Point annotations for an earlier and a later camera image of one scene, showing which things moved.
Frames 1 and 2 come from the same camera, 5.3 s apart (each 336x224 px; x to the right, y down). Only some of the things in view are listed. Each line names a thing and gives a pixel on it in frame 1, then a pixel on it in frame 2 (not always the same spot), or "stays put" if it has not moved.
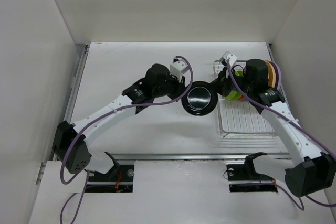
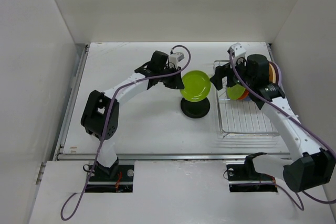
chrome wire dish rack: (239, 117) stays put
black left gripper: (178, 84) -> (175, 83)
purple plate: (279, 75) stays put
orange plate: (241, 98) stays put
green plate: (233, 95) -> (197, 85)
